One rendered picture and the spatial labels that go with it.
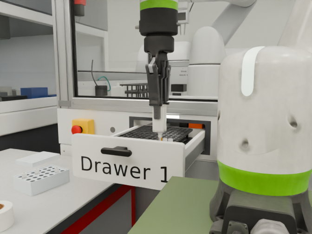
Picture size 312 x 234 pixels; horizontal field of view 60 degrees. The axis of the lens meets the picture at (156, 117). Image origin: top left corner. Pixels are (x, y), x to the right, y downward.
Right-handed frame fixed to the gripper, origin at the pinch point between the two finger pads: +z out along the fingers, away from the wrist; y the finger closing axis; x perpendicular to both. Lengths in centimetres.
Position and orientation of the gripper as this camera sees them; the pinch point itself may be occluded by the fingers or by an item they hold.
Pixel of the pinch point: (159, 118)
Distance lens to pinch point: 69.6
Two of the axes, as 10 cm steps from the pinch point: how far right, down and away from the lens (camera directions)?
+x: 9.4, 0.5, -3.4
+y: -3.4, 1.5, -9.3
